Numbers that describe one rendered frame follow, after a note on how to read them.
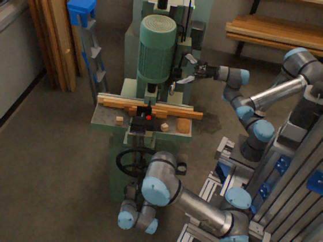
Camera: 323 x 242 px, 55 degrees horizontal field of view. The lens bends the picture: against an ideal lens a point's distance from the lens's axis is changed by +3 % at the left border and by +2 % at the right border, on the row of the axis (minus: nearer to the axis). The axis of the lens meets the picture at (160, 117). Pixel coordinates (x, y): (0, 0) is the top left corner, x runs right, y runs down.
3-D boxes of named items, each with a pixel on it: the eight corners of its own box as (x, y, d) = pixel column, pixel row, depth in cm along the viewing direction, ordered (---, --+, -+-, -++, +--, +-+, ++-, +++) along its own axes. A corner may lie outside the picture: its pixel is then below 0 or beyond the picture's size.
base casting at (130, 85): (108, 145, 194) (108, 135, 187) (124, 86, 234) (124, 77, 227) (177, 154, 194) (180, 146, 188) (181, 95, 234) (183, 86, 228)
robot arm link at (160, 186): (254, 217, 139) (159, 154, 123) (255, 250, 128) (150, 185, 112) (235, 223, 147) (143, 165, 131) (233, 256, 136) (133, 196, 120)
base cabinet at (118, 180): (108, 200, 244) (108, 145, 193) (121, 144, 285) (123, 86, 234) (164, 208, 245) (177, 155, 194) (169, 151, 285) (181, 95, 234)
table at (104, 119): (86, 141, 178) (85, 135, 173) (98, 105, 199) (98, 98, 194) (189, 155, 179) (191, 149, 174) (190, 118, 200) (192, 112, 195)
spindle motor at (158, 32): (135, 82, 164) (138, 29, 142) (139, 62, 177) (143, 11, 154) (167, 86, 165) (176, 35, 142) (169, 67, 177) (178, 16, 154)
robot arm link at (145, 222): (161, 210, 155) (141, 203, 154) (156, 232, 147) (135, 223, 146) (156, 216, 160) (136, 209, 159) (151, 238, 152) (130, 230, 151)
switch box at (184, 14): (178, 31, 181) (183, 5, 169) (179, 23, 187) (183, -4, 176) (188, 33, 181) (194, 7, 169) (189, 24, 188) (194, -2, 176)
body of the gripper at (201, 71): (196, 59, 149) (221, 63, 149) (194, 63, 158) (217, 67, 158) (194, 75, 149) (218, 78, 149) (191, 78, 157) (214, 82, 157)
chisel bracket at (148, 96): (143, 106, 182) (144, 95, 176) (146, 90, 192) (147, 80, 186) (155, 108, 182) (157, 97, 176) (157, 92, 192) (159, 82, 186)
